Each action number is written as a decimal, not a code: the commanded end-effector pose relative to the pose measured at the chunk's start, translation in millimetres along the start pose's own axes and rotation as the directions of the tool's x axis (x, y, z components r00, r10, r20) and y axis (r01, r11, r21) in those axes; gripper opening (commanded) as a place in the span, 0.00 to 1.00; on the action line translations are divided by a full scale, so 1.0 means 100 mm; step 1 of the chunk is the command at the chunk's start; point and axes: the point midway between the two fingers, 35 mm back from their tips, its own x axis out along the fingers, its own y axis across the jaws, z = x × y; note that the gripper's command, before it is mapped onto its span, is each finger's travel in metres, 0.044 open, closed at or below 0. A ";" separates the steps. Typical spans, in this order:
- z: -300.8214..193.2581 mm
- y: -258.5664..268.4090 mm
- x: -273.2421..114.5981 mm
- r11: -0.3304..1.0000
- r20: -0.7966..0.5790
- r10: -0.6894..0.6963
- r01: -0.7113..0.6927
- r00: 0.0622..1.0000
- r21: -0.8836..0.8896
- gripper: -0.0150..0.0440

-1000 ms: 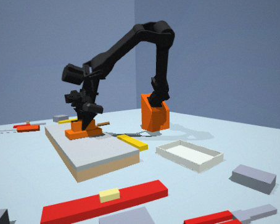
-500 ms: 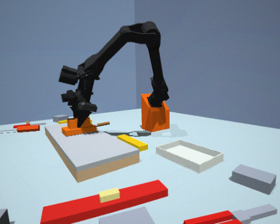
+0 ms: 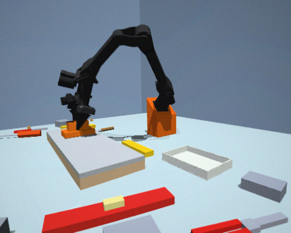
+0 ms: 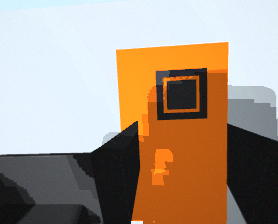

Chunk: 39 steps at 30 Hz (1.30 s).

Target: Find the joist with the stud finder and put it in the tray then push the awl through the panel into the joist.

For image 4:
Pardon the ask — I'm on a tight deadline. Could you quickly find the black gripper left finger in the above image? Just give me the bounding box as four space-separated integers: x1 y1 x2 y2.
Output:
0 121 140 224

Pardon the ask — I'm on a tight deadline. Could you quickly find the grey panel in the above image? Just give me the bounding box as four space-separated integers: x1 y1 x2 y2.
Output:
0 0 278 155

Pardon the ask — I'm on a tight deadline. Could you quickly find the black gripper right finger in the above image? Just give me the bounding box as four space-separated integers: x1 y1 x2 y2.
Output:
227 123 278 224

